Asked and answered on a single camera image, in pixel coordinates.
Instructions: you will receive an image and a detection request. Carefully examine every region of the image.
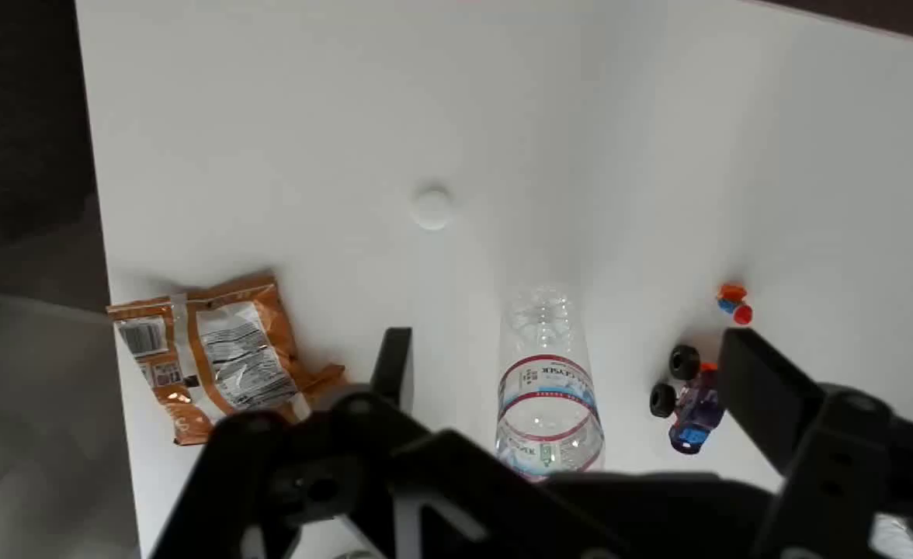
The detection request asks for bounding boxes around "white bottle cap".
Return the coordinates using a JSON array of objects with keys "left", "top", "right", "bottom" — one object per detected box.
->
[{"left": 406, "top": 183, "right": 461, "bottom": 233}]

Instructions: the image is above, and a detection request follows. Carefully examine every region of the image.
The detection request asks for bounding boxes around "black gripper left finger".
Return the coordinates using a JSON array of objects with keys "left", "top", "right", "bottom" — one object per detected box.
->
[{"left": 371, "top": 325, "right": 416, "bottom": 410}]

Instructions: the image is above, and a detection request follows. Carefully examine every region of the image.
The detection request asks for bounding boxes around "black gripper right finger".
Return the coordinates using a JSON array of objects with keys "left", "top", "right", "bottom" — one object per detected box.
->
[{"left": 717, "top": 325, "right": 830, "bottom": 491}]

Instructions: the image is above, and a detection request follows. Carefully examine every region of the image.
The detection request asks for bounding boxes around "purple blue toy car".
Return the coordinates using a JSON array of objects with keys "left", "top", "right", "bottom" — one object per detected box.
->
[{"left": 650, "top": 342, "right": 736, "bottom": 457}]

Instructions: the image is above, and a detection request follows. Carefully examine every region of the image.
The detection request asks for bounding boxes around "small red blue toy piece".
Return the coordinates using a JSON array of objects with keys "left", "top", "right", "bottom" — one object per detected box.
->
[{"left": 713, "top": 280, "right": 757, "bottom": 325}]

